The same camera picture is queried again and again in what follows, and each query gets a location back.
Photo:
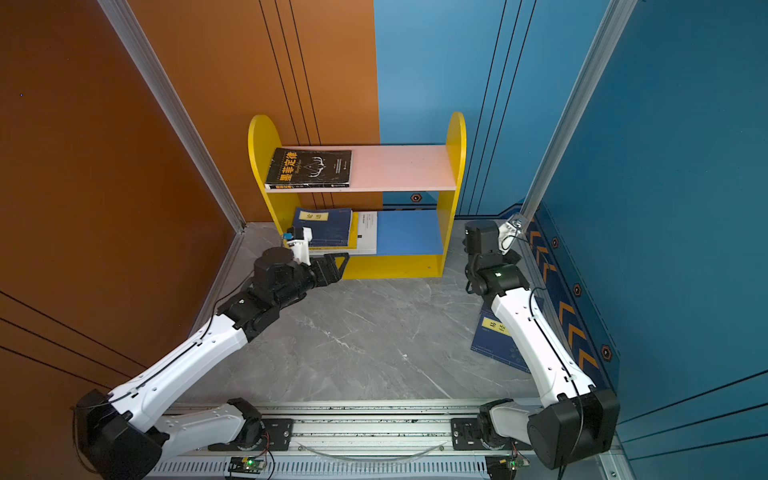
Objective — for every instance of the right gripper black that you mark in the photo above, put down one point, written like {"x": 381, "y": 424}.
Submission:
{"x": 509, "y": 258}

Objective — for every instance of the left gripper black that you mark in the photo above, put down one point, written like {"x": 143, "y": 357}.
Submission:
{"x": 333, "y": 275}

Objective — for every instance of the navy book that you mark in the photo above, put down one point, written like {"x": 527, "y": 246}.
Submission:
{"x": 329, "y": 228}
{"x": 493, "y": 340}

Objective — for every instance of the white La Dame book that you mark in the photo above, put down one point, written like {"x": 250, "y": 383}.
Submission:
{"x": 367, "y": 237}

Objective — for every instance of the black book orange title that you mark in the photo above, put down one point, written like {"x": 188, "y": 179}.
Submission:
{"x": 308, "y": 169}

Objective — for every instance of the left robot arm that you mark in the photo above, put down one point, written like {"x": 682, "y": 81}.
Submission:
{"x": 125, "y": 433}

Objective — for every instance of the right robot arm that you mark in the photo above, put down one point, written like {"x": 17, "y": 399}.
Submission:
{"x": 571, "y": 419}

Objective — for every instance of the yellow pink blue bookshelf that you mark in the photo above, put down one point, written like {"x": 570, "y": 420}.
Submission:
{"x": 410, "y": 243}

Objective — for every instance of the right green circuit board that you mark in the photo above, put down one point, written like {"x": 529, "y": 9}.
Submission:
{"x": 504, "y": 468}

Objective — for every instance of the green circuit board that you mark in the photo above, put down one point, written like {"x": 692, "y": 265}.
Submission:
{"x": 249, "y": 467}
{"x": 504, "y": 468}

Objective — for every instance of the left green circuit board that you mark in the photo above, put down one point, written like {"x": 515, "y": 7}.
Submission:
{"x": 249, "y": 467}

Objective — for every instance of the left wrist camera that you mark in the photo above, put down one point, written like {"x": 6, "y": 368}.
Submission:
{"x": 298, "y": 241}

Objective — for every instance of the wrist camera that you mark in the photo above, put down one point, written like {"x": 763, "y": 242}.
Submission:
{"x": 513, "y": 228}
{"x": 298, "y": 241}

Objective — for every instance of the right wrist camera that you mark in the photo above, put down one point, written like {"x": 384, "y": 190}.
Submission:
{"x": 513, "y": 228}

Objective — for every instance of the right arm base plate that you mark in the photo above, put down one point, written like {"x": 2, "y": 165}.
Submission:
{"x": 466, "y": 435}

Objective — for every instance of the aluminium frame rail front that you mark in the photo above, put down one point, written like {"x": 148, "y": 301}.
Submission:
{"x": 395, "y": 439}

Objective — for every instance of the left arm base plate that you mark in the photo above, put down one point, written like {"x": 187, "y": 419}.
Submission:
{"x": 265, "y": 434}

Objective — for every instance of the right aluminium corner post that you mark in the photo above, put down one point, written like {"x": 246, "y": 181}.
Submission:
{"x": 601, "y": 50}

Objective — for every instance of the aluminium corner post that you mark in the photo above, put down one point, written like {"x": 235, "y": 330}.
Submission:
{"x": 601, "y": 50}
{"x": 129, "y": 31}

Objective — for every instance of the left aluminium corner post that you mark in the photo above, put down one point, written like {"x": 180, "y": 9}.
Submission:
{"x": 129, "y": 31}

